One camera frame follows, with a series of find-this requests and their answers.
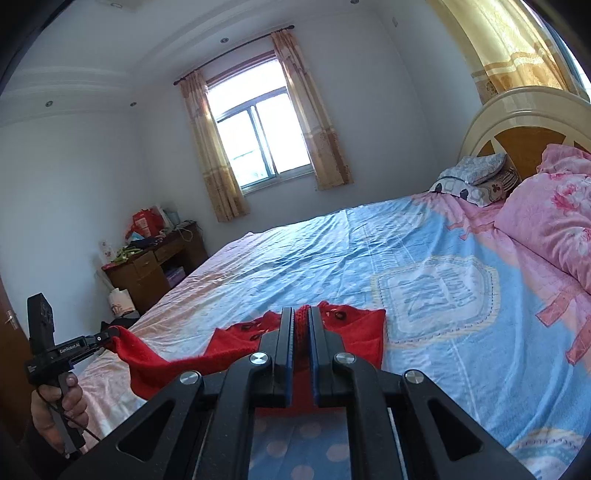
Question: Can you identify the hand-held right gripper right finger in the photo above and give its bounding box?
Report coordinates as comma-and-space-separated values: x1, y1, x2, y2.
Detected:
308, 305, 537, 480

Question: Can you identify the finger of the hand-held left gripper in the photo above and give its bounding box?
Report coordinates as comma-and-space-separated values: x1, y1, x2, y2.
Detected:
85, 325, 122, 355

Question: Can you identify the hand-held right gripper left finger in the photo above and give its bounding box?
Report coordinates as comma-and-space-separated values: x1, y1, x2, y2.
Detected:
60, 307, 296, 480

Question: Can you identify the red embroidered sweater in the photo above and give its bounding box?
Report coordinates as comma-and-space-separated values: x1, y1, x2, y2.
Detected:
110, 301, 387, 418

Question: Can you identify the person's left hand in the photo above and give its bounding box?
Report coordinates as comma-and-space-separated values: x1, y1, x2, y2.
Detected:
30, 372, 89, 455

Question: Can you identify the black bag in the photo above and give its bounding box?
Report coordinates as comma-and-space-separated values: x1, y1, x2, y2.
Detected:
99, 311, 140, 331

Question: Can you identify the brown wooden door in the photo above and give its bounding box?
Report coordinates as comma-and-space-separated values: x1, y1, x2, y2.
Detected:
0, 274, 36, 439

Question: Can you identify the white paper bag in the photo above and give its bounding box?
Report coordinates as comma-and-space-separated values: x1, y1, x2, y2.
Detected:
107, 287, 136, 316

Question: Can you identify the brown wooden desk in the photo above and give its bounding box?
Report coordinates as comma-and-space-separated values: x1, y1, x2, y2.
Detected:
102, 220, 209, 315

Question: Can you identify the bed with blue sheet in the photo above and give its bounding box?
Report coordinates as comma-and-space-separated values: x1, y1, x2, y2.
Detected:
78, 190, 591, 480

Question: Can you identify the green item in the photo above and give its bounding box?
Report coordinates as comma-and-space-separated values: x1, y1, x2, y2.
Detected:
113, 247, 145, 265

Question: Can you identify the dark blue cloth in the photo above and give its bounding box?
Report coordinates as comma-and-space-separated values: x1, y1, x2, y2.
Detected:
124, 231, 160, 251

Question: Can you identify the red gift bag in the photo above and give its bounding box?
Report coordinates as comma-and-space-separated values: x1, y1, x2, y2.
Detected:
131, 209, 164, 239

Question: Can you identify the pale plastic bag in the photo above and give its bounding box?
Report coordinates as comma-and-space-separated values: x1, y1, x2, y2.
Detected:
154, 205, 179, 230

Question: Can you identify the yellow patterned curtain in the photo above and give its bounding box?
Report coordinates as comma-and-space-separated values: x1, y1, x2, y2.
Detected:
270, 30, 354, 191
179, 69, 251, 223

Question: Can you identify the white pillow with black print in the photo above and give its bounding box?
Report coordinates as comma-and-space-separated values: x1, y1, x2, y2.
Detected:
428, 176, 491, 208

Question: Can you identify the sliding window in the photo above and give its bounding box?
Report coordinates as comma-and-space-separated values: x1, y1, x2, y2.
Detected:
205, 56, 315, 191

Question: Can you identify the blue-grey floral pillow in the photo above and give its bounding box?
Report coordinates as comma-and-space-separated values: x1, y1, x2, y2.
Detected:
438, 152, 508, 186

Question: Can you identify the brown patterned pillow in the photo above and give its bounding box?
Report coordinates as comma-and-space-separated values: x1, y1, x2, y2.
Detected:
471, 167, 522, 204

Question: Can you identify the pink floral quilt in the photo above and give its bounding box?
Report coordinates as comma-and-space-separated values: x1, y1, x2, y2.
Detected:
494, 143, 591, 296

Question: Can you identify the cream and wood headboard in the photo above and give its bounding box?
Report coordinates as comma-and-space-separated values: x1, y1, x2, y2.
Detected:
458, 85, 591, 186

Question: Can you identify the dark curtain rod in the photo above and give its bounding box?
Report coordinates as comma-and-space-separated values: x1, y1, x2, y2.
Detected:
173, 26, 295, 86

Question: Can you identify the large yellow curtain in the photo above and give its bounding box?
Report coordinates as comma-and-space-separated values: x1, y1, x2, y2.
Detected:
425, 0, 572, 105

